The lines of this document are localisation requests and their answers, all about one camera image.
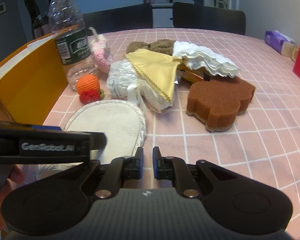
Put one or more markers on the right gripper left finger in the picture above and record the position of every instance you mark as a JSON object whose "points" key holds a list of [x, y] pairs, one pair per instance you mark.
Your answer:
{"points": [[133, 166]]}

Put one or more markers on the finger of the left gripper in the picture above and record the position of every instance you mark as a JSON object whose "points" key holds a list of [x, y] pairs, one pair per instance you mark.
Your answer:
{"points": [[98, 141]]}

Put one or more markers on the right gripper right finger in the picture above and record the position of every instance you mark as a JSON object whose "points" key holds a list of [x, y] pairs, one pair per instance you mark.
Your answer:
{"points": [[162, 166]]}

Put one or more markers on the white oval bath mitt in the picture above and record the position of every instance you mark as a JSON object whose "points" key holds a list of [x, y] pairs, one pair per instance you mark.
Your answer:
{"points": [[123, 123]]}

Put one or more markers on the orange red crochet toy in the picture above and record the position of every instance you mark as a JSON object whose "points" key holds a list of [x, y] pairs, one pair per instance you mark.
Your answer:
{"points": [[89, 89]]}

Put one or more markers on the white packaged cloth bundle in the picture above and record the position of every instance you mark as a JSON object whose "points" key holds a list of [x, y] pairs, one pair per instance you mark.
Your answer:
{"points": [[123, 82]]}

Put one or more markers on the brown shaped sponge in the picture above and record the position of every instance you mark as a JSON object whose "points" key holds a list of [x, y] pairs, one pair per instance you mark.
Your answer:
{"points": [[216, 103]]}

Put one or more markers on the pink white crochet toy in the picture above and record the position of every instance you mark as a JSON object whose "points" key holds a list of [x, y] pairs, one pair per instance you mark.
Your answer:
{"points": [[100, 51]]}

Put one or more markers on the yellow microfiber cloth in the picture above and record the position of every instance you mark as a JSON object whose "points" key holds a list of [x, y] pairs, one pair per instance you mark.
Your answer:
{"points": [[159, 70]]}

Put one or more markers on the white ruffled cloth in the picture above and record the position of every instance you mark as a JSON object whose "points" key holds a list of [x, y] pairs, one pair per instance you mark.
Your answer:
{"points": [[196, 57]]}

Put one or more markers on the gold foil snack packet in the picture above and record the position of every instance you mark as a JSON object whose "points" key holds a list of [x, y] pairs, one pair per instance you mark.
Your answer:
{"points": [[193, 75]]}

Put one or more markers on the person's left hand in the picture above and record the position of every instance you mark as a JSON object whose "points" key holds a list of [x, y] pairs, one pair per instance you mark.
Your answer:
{"points": [[17, 177]]}

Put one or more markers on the orange cardboard box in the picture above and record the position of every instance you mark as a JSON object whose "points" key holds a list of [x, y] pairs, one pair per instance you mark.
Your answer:
{"points": [[32, 79]]}

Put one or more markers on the pink checkered tablecloth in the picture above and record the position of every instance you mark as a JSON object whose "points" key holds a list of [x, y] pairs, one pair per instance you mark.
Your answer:
{"points": [[264, 142]]}

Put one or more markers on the brown fuzzy slippers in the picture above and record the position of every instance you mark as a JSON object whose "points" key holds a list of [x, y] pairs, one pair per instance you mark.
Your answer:
{"points": [[164, 46]]}

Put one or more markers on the clear plastic water bottle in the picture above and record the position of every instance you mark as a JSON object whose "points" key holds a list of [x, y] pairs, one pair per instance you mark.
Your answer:
{"points": [[69, 34]]}

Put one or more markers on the black chair left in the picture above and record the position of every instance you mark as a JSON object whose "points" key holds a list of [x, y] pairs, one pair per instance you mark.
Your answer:
{"points": [[120, 19]]}

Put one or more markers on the black chair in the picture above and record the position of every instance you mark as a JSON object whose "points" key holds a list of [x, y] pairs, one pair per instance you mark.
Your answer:
{"points": [[193, 16], [120, 19]]}

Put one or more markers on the white cabinet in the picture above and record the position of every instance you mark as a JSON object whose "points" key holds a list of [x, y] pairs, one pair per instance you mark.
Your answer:
{"points": [[162, 15]]}

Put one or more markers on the black chair right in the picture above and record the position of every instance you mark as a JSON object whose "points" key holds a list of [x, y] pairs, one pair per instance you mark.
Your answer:
{"points": [[193, 16]]}

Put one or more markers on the purple tissue pack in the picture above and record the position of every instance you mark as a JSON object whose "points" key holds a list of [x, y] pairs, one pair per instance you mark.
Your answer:
{"points": [[281, 43]]}

